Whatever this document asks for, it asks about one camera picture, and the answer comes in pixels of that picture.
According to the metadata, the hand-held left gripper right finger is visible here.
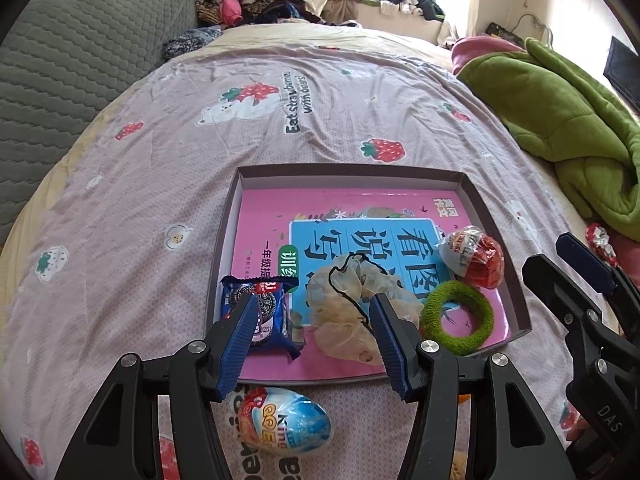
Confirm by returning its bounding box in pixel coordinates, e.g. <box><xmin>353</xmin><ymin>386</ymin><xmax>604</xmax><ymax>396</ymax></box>
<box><xmin>369</xmin><ymin>292</ymin><xmax>576</xmax><ymax>480</ymax></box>

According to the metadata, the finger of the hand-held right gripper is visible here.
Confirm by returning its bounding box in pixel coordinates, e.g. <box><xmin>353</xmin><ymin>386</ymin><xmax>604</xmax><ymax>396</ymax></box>
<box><xmin>521</xmin><ymin>254</ymin><xmax>608</xmax><ymax>341</ymax></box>
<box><xmin>555</xmin><ymin>232</ymin><xmax>640</xmax><ymax>321</ymax></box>

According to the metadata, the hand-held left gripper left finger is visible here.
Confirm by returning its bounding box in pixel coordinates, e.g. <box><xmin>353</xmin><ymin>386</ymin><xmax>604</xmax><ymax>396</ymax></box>
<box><xmin>54</xmin><ymin>294</ymin><xmax>262</xmax><ymax>480</ymax></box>

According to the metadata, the cream dotted scrunchie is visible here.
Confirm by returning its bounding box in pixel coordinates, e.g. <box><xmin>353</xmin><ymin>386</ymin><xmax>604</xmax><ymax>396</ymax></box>
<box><xmin>306</xmin><ymin>254</ymin><xmax>426</xmax><ymax>365</ymax></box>

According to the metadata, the blue cookie packet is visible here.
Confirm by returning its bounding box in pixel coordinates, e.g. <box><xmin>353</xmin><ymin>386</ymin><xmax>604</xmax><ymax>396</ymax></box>
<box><xmin>220</xmin><ymin>276</ymin><xmax>307</xmax><ymax>360</ymax></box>

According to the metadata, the red toy egg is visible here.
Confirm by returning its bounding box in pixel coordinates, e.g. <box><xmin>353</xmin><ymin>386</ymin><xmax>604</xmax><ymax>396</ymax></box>
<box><xmin>437</xmin><ymin>225</ymin><xmax>506</xmax><ymax>289</ymax></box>

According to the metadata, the green fuzzy scrunchie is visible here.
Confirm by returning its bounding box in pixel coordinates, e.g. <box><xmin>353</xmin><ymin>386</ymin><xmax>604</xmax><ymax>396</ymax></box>
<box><xmin>419</xmin><ymin>281</ymin><xmax>496</xmax><ymax>356</ymax></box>

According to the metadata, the blue toy egg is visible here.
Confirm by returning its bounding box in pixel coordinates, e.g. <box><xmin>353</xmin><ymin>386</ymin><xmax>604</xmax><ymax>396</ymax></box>
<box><xmin>237</xmin><ymin>386</ymin><xmax>333</xmax><ymax>456</ymax></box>

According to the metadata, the grey shallow cardboard box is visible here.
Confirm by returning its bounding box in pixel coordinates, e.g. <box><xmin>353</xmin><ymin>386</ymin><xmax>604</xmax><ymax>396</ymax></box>
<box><xmin>205</xmin><ymin>165</ymin><xmax>532</xmax><ymax>387</ymax></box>

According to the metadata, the red white candy wrapper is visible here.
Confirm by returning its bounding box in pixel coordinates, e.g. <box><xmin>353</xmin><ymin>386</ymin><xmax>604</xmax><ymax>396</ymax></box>
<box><xmin>585</xmin><ymin>223</ymin><xmax>618</xmax><ymax>263</ymax></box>

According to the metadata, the pink and blue book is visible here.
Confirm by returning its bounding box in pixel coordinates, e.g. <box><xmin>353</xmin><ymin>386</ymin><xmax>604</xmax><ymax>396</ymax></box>
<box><xmin>234</xmin><ymin>189</ymin><xmax>516</xmax><ymax>381</ymax></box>

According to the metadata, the green fleece blanket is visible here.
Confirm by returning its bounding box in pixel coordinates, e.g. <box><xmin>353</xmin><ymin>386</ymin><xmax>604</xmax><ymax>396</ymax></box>
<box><xmin>456</xmin><ymin>37</ymin><xmax>640</xmax><ymax>241</ymax></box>

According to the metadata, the dark small box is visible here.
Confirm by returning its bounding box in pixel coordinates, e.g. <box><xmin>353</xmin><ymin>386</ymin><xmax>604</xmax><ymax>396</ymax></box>
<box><xmin>486</xmin><ymin>22</ymin><xmax>527</xmax><ymax>45</ymax></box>

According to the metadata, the dark patterned cloth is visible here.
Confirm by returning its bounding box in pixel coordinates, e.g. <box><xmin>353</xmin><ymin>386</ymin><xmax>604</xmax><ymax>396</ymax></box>
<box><xmin>162</xmin><ymin>25</ymin><xmax>223</xmax><ymax>61</ymax></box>

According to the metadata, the grey quilted headboard cover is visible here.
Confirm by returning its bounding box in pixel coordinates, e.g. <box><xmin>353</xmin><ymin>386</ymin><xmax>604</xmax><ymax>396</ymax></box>
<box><xmin>0</xmin><ymin>0</ymin><xmax>198</xmax><ymax>246</ymax></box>

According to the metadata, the black wall television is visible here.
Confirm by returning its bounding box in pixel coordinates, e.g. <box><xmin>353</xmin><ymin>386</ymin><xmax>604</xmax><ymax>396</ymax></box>
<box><xmin>603</xmin><ymin>35</ymin><xmax>640</xmax><ymax>111</ymax></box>

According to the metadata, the white cable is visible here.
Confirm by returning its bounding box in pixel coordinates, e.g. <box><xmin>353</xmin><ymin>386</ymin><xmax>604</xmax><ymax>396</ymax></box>
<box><xmin>515</xmin><ymin>12</ymin><xmax>553</xmax><ymax>43</ymax></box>

